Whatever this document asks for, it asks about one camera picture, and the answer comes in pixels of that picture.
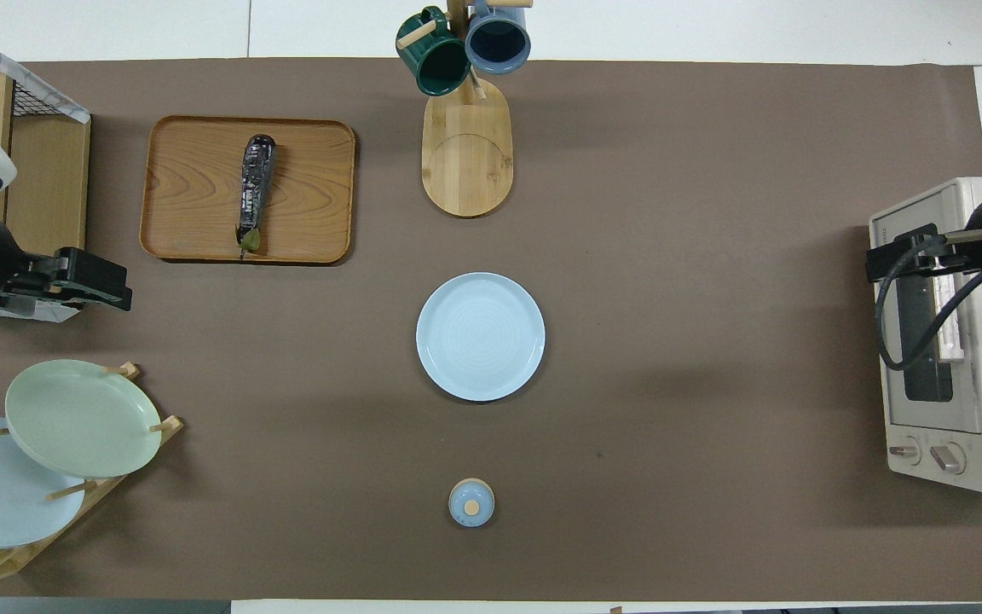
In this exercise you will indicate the blue mug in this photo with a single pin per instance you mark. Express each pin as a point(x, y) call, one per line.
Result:
point(498, 38)

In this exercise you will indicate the wooden serving tray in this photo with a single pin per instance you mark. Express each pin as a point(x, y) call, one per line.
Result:
point(312, 188)

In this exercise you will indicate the wooden mug tree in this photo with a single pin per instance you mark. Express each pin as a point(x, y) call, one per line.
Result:
point(467, 162)

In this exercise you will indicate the cream oven knob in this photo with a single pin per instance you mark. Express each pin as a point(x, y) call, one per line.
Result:
point(947, 458)
point(904, 450)

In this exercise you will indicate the small blue white bell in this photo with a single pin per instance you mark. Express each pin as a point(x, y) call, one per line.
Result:
point(471, 503)

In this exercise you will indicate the brown table mat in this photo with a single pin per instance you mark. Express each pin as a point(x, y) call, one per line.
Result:
point(670, 256)

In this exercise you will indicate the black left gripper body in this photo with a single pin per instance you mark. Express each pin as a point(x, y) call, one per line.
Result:
point(60, 275)

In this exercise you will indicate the wooden plate rack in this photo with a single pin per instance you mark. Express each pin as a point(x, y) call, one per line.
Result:
point(112, 486)

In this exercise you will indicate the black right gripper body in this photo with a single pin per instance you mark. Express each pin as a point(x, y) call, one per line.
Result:
point(938, 247)

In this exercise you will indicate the oven glass door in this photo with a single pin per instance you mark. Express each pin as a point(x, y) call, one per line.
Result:
point(926, 358)

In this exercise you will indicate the wooden shelf box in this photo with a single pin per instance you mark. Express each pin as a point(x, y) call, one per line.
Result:
point(52, 188)

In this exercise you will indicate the dark purple eggplant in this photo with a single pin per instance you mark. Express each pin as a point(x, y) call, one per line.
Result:
point(254, 183)

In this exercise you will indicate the pale green plate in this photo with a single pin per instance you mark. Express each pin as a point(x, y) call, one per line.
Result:
point(82, 418)

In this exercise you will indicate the dark green mug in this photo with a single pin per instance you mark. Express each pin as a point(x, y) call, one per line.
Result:
point(436, 64)

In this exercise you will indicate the small light blue plate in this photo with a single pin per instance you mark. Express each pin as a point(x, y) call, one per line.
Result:
point(481, 337)

